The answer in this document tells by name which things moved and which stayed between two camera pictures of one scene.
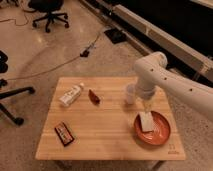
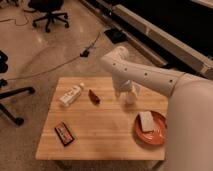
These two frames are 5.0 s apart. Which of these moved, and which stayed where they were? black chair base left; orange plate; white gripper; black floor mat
Moved: white gripper
Stayed: black floor mat; orange plate; black chair base left
